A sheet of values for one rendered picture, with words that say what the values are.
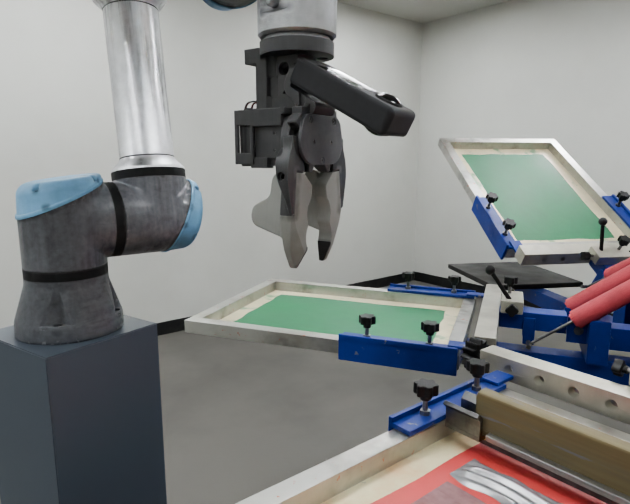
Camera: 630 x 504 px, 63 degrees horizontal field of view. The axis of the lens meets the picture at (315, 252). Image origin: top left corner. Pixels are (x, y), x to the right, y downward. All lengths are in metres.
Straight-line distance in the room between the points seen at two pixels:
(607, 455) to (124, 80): 0.90
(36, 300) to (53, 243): 0.09
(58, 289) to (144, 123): 0.28
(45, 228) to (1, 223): 3.33
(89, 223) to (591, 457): 0.80
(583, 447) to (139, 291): 3.90
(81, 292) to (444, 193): 5.51
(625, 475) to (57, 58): 4.01
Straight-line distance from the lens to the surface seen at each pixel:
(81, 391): 0.81
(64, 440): 0.82
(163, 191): 0.83
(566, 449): 0.91
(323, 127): 0.50
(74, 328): 0.80
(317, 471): 0.84
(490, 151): 2.59
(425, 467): 0.94
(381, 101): 0.45
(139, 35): 0.90
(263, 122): 0.50
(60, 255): 0.80
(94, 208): 0.80
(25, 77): 4.18
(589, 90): 5.36
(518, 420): 0.94
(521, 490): 0.91
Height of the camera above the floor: 1.45
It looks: 10 degrees down
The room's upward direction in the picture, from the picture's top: straight up
